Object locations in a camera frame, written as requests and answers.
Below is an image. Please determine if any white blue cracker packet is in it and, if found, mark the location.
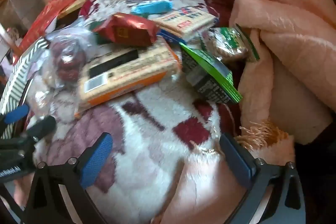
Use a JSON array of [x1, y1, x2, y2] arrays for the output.
[[150, 6, 219, 44]]

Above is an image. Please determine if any red snack packet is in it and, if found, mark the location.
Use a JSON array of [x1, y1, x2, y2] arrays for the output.
[[93, 12, 160, 46]]

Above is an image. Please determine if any green clear cookie packet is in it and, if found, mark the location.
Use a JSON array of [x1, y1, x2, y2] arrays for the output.
[[201, 23, 260, 62]]

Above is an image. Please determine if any blue snack packet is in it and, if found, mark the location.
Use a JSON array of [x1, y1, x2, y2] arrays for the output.
[[130, 0, 174, 15]]

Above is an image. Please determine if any floral plush blanket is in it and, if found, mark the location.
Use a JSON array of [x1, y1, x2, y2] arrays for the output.
[[16, 0, 247, 224]]

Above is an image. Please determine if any striped cardboard box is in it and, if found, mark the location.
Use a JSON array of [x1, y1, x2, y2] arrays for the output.
[[0, 38, 50, 135]]

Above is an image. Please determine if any orange cracker packet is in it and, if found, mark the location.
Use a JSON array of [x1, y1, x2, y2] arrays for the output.
[[74, 36, 183, 119]]

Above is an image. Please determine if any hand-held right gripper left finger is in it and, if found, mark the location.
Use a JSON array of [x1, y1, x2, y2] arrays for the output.
[[25, 132, 113, 224]]

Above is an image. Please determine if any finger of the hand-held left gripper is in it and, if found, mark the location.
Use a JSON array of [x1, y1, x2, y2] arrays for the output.
[[0, 104, 30, 135], [16, 115, 57, 146]]

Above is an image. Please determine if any wooden table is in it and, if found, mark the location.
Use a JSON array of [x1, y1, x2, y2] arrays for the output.
[[59, 0, 87, 18]]

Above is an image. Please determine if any green black snack packet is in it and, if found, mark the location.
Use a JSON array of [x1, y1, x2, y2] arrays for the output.
[[180, 42, 243, 104]]

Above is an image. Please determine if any peach fleece blanket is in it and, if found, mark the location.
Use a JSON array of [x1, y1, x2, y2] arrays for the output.
[[152, 0, 336, 224]]

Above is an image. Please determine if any red printed table cover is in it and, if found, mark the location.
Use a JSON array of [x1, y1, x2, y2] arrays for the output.
[[16, 0, 87, 56]]

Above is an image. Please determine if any clear plastic snack bag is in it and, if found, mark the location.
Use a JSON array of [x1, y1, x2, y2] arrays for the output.
[[26, 26, 92, 122]]

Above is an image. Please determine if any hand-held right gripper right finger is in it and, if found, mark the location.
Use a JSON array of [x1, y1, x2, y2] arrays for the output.
[[219, 133, 307, 224]]

